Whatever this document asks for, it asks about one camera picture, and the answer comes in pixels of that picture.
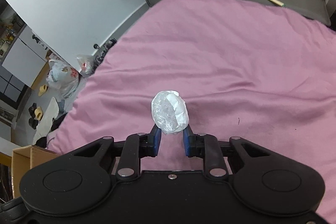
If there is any brown cardboard box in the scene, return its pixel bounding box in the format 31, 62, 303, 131
12, 145, 59, 199

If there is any white floor mat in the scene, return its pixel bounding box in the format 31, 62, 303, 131
33, 96, 59, 145

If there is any white plastic-wrapped ball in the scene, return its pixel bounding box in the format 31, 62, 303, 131
151, 90, 190, 135

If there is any black slipper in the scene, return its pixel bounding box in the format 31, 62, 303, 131
28, 102, 39, 116
29, 116, 40, 130

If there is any pink bed sheet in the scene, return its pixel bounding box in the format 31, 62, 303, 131
46, 0, 336, 224

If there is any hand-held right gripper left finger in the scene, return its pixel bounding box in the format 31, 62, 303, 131
73, 124, 162, 179

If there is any white plastic bag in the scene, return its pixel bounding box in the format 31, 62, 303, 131
46, 58, 79, 99

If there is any black bag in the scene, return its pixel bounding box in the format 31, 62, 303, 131
35, 115, 66, 148

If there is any white lower kitchen cabinet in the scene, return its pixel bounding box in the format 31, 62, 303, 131
1, 27, 53, 88

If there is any clear plastic bag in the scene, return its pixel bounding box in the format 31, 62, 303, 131
76, 54, 96, 75

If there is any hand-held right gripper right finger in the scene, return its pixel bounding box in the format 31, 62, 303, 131
182, 127, 272, 179

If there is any black framed glass door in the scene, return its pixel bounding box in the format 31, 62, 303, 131
0, 66, 30, 109

